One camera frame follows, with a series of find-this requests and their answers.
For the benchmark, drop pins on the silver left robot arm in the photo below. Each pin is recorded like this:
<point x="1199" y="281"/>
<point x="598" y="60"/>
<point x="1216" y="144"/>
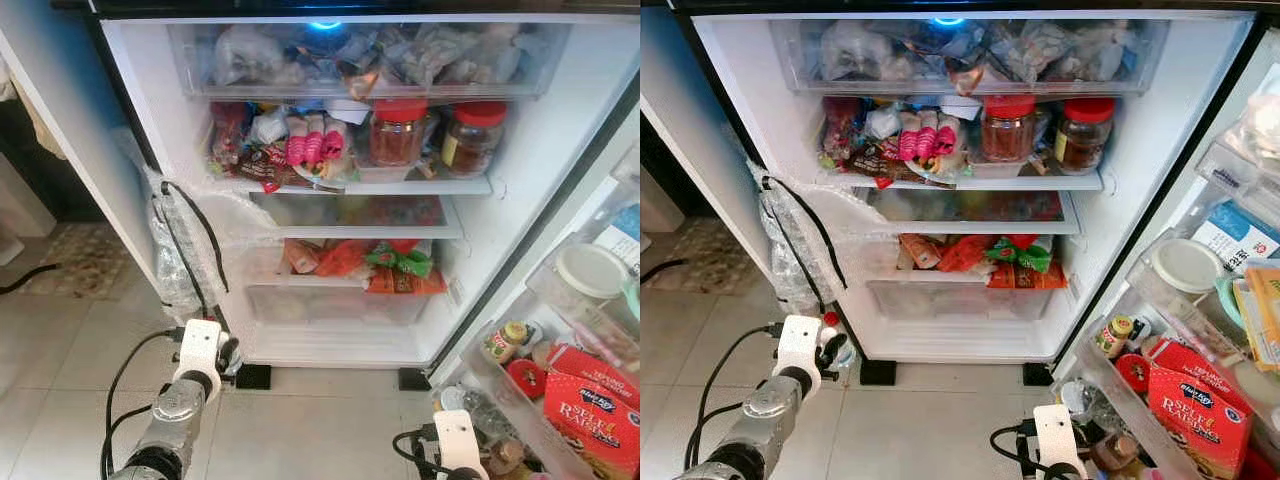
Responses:
<point x="175" y="405"/>
<point x="765" y="405"/>

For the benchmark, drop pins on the black fridge foot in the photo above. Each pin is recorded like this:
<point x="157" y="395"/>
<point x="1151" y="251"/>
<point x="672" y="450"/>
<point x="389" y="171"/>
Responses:
<point x="877" y="372"/>
<point x="1040" y="374"/>
<point x="252" y="376"/>
<point x="413" y="378"/>

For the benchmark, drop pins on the white fridge shelf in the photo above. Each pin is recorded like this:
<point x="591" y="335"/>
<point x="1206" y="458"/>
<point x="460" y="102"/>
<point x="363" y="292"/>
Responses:
<point x="430" y="186"/>
<point x="1040" y="181"/>

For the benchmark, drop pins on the black fridge door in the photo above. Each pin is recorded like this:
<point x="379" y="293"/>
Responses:
<point x="590" y="190"/>
<point x="1188" y="185"/>

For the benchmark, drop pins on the clear fridge drawer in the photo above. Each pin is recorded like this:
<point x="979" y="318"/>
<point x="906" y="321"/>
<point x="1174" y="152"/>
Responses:
<point x="970" y="55"/>
<point x="370" y="60"/>

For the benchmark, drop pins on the black fridge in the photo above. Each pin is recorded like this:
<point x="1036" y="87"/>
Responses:
<point x="1150" y="140"/>
<point x="540" y="150"/>

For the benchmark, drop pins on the clear bubble wrap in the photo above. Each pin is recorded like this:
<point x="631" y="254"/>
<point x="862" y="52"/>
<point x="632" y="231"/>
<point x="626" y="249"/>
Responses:
<point x="180" y="240"/>
<point x="795" y="240"/>

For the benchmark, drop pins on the clear crisper drawer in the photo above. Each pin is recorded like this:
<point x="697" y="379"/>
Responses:
<point x="955" y="300"/>
<point x="340" y="305"/>

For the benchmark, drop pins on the orange food pack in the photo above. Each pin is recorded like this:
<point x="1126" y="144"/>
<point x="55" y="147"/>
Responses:
<point x="918" y="250"/>
<point x="300" y="255"/>

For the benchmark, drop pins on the red plastic bag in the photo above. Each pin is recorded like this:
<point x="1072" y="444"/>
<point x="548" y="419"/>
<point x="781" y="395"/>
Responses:
<point x="345" y="258"/>
<point x="965" y="253"/>

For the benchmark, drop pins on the brown patterned floor mat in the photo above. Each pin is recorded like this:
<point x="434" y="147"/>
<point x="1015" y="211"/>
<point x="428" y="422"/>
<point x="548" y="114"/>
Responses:
<point x="85" y="260"/>
<point x="700" y="255"/>

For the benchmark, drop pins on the brown food packet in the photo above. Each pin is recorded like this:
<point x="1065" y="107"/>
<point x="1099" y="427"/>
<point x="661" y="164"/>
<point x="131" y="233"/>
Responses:
<point x="880" y="165"/>
<point x="265" y="168"/>

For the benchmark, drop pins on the glass crisper cover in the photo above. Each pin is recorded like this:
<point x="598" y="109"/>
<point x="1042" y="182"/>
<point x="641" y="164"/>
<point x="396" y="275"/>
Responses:
<point x="965" y="208"/>
<point x="350" y="212"/>

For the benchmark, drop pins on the orange red flat pack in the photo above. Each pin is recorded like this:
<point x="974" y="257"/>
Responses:
<point x="405" y="283"/>
<point x="1025" y="277"/>

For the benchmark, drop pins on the green food bag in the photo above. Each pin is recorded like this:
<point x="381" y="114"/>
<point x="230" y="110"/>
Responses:
<point x="400" y="262"/>
<point x="1020" y="255"/>

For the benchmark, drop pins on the wrapped plate of food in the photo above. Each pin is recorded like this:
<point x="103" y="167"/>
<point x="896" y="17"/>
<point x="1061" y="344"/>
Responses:
<point x="325" y="172"/>
<point x="937" y="168"/>

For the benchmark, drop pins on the teal plastic cup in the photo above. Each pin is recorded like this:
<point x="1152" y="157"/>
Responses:
<point x="632" y="295"/>
<point x="1228" y="300"/>

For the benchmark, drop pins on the white plastic bag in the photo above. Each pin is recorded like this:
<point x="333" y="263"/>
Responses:
<point x="268" y="128"/>
<point x="882" y="122"/>

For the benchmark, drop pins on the pink stick pack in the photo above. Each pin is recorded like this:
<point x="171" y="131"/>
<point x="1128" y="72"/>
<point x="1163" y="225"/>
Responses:
<point x="600" y="345"/>
<point x="1190" y="335"/>

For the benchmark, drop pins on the clear plastic food container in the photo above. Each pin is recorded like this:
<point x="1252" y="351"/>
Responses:
<point x="995" y="168"/>
<point x="385" y="172"/>

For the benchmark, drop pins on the blue white carton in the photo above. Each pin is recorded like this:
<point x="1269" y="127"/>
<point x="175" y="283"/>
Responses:
<point x="1238" y="232"/>
<point x="620" y="230"/>

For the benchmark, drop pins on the red flour box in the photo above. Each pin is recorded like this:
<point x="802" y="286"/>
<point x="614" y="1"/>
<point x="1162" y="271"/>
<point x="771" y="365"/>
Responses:
<point x="595" y="415"/>
<point x="1200" y="405"/>

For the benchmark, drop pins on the clear container white lid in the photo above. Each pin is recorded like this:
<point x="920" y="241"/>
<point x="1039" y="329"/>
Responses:
<point x="1187" y="265"/>
<point x="590" y="270"/>

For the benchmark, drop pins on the clear glass bottle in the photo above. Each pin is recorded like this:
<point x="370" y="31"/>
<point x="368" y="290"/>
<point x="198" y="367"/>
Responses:
<point x="1095" y="405"/>
<point x="480" y="410"/>

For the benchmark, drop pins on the clear long door bin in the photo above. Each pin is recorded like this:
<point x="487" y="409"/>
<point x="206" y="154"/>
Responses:
<point x="495" y="385"/>
<point x="1095" y="375"/>

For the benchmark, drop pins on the white box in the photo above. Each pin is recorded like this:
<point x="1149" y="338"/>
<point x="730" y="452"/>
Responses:
<point x="958" y="105"/>
<point x="345" y="108"/>

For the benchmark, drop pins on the yellow lid spread jar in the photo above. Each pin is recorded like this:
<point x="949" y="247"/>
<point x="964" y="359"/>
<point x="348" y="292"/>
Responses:
<point x="1113" y="337"/>
<point x="503" y="342"/>

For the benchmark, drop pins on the full red lid glass jar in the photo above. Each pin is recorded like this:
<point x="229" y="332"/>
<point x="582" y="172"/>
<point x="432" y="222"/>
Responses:
<point x="398" y="132"/>
<point x="1008" y="128"/>

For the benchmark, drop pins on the brown small jar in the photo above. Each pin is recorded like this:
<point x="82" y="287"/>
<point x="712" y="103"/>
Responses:
<point x="1115" y="450"/>
<point x="505" y="455"/>

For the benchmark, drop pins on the round red tin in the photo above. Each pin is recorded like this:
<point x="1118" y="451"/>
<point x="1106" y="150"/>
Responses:
<point x="1133" y="372"/>
<point x="525" y="378"/>

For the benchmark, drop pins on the clear bag of frozen food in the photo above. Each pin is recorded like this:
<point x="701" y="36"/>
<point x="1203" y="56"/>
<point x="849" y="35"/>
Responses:
<point x="1045" y="50"/>
<point x="855" y="50"/>
<point x="440" y="55"/>
<point x="245" y="55"/>

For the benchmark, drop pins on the small white bottle black cap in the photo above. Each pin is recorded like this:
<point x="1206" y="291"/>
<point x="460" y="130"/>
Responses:
<point x="1142" y="330"/>
<point x="532" y="335"/>

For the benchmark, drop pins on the half full red lid jar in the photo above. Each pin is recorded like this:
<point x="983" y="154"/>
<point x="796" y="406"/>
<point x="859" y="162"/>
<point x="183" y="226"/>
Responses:
<point x="475" y="138"/>
<point x="1085" y="133"/>

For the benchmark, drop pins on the yellow food pack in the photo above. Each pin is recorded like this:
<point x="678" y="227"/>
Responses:
<point x="1262" y="315"/>

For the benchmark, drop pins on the clear small door bin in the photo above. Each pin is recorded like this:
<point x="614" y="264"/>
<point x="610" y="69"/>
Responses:
<point x="1245" y="130"/>

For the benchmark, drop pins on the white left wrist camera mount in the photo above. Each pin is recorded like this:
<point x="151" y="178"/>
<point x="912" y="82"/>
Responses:
<point x="200" y="345"/>
<point x="800" y="342"/>

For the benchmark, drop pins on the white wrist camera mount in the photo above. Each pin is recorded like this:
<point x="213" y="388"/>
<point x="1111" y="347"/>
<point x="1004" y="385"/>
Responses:
<point x="200" y="345"/>
<point x="458" y="440"/>
<point x="1058" y="435"/>
<point x="800" y="342"/>

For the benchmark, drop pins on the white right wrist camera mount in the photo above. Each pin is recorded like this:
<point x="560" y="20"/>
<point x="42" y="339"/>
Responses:
<point x="1058" y="435"/>
<point x="458" y="440"/>

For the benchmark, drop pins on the white door frame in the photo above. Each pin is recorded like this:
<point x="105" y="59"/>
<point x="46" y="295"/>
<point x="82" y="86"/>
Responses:
<point x="70" y="120"/>
<point x="690" y="110"/>

